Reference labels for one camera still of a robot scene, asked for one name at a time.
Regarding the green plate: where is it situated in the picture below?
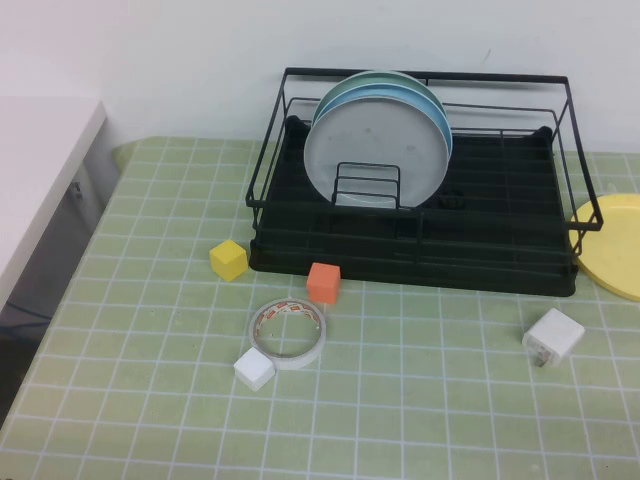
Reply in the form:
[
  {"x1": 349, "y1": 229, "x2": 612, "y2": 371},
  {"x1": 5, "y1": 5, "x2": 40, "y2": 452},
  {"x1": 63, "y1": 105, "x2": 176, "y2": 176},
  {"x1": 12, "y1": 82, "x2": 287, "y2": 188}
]
[{"x1": 312, "y1": 69, "x2": 437, "y2": 132}]

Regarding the orange cube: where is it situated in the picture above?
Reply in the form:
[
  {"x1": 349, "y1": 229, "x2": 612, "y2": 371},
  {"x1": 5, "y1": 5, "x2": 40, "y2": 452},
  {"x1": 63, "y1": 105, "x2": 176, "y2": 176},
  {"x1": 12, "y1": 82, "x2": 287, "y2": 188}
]
[{"x1": 305, "y1": 261, "x2": 342, "y2": 305}]

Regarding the grey plate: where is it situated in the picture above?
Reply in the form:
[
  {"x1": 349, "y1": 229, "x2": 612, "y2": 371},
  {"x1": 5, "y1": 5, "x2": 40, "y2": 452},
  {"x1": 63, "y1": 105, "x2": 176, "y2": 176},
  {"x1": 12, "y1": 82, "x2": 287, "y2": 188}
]
[{"x1": 303, "y1": 97, "x2": 450, "y2": 210}]

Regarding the yellow cube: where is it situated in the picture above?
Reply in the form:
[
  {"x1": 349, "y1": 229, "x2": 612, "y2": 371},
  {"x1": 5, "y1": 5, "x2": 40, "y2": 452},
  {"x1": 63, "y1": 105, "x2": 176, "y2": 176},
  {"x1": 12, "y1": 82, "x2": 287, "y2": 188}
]
[{"x1": 208, "y1": 238, "x2": 250, "y2": 285}]

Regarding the black wire dish rack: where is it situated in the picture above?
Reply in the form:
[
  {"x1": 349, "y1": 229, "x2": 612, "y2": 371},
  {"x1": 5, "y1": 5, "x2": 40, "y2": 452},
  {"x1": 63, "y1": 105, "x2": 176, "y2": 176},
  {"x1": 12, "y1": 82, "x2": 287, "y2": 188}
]
[{"x1": 244, "y1": 67, "x2": 605, "y2": 299}]

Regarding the blue plate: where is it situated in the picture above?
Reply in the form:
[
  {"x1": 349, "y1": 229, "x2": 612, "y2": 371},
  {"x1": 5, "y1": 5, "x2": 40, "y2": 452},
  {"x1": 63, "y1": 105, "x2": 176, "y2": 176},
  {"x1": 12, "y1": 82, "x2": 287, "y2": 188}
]
[{"x1": 314, "y1": 81, "x2": 455, "y2": 162}]

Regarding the white charger plug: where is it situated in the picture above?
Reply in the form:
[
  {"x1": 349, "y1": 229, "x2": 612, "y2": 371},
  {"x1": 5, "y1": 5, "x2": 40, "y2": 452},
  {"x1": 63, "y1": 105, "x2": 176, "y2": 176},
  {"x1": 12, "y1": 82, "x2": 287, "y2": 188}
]
[{"x1": 521, "y1": 307, "x2": 586, "y2": 371}]

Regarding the yellow plate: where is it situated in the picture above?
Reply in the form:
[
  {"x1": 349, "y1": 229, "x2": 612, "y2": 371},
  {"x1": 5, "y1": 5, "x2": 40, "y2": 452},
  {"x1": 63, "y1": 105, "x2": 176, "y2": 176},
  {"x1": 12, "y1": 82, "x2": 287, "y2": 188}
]
[{"x1": 568, "y1": 193, "x2": 640, "y2": 302}]

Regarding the green checkered tablecloth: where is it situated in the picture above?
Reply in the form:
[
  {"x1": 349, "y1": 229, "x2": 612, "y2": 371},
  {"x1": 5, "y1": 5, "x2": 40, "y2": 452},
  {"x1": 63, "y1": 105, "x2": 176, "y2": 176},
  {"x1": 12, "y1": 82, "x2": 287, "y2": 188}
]
[{"x1": 0, "y1": 134, "x2": 640, "y2": 480}]

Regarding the white tape roll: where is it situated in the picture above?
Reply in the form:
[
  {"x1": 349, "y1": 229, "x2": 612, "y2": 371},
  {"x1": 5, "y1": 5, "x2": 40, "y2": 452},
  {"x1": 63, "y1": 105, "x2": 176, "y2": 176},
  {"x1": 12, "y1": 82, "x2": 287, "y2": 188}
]
[{"x1": 248, "y1": 297, "x2": 329, "y2": 372}]

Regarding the blue cable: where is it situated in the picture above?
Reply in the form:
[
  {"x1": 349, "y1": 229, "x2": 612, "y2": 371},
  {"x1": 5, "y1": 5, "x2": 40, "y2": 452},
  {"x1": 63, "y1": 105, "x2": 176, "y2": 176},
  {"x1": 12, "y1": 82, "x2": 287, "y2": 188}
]
[{"x1": 0, "y1": 299, "x2": 54, "y2": 337}]

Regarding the white cube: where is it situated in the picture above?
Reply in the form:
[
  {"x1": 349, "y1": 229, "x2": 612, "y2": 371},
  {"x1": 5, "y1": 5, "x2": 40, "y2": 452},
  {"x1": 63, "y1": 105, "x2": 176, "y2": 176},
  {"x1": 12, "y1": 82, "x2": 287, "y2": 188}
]
[{"x1": 232, "y1": 347, "x2": 276, "y2": 393}]

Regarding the white cabinet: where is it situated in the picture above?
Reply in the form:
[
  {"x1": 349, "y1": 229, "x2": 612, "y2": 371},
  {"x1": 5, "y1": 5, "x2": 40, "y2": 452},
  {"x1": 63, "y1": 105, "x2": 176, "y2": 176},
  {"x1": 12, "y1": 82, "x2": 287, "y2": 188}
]
[{"x1": 0, "y1": 97, "x2": 122, "y2": 326}]

